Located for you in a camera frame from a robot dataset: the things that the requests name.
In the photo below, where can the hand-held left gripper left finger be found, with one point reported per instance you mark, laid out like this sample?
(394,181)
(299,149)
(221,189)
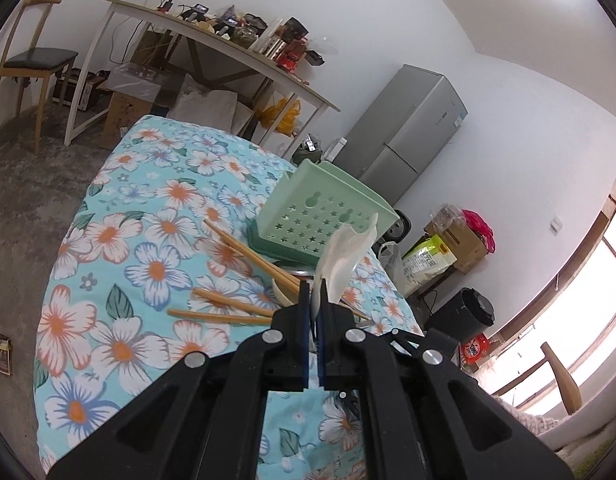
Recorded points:
(304,330)

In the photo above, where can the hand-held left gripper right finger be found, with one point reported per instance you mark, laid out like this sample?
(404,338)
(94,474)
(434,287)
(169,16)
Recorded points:
(322,330)

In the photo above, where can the white plastic spoon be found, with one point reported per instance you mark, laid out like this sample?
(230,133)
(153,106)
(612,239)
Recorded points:
(343,255)

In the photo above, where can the green perforated utensil basket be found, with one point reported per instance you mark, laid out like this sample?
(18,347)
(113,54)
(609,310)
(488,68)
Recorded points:
(308,210)

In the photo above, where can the white plastic bag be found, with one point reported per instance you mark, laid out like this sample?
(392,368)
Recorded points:
(390,260)

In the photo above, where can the yellow-green rice bag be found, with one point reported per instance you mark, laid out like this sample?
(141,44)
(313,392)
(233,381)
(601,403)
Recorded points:
(428,262)

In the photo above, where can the black and white rice cooker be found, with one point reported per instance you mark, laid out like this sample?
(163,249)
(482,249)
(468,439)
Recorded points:
(399,227)

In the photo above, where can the black trash bin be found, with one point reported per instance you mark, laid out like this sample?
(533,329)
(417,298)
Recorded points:
(463,312)

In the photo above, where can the red detergent bag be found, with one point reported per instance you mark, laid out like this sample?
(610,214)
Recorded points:
(474,352)

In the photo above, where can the open cardboard box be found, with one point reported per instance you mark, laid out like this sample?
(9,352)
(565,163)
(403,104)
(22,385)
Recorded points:
(465,247)

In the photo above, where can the crumpled clear plastic bag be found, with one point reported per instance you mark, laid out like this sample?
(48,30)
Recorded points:
(445,217)

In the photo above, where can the dark green bag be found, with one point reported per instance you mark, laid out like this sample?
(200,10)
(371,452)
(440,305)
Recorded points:
(305,152)

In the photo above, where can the white plastic object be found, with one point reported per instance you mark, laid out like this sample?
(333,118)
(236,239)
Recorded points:
(335,149)

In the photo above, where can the pink plastic bag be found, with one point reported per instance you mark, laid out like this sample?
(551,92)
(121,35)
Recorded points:
(480,227)

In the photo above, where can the yellow plastic bag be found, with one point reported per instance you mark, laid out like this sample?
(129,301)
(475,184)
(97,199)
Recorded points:
(280,115)

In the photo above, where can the grey refrigerator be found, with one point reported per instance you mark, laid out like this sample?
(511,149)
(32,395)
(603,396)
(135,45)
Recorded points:
(403,125)

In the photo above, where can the small white sack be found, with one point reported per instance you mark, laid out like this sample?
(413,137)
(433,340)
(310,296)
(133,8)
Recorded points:
(243,117)

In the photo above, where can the fuzzy beige cloth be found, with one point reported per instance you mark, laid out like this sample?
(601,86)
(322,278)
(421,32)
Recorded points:
(528,417)

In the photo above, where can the white-framed wooden-top desk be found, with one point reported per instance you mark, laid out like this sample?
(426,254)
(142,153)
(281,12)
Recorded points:
(308,94)

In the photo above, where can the large white sack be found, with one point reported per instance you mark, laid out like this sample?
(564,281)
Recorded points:
(208,105)

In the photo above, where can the light wooden chair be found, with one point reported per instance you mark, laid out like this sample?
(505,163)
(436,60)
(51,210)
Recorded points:
(563,380)

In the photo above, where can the black tray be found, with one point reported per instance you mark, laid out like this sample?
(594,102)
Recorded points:
(315,58)

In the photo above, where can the red-labelled oil bottle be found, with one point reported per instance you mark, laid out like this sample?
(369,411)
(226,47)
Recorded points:
(290,57)

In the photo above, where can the cardboard box under desk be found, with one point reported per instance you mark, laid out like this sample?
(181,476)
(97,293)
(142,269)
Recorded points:
(123,115)

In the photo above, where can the clear plastic wrap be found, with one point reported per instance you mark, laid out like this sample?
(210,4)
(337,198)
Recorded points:
(320,45)

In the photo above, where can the metal cans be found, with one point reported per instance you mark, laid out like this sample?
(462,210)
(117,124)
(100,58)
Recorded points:
(270,42)

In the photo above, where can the green glass jar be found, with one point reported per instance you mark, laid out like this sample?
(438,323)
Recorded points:
(244,37)

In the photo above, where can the dark carton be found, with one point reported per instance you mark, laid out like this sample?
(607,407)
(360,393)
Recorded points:
(295,30)

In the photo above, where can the small brown packet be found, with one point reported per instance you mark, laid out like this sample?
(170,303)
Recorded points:
(3,354)

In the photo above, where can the clear plastic container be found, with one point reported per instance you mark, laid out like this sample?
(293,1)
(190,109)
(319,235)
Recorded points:
(138,77)

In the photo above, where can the black equipment case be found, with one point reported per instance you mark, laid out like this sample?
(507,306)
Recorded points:
(75,91)

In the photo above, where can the wooden chair with black seat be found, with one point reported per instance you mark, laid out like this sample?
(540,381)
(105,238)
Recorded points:
(38,57)

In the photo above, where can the white wall socket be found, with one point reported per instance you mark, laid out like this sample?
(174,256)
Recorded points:
(554,226)

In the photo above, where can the wooden window frame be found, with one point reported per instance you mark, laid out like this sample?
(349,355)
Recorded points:
(595,227)

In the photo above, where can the black camera device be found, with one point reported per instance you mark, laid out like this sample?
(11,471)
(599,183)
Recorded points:
(195,11)

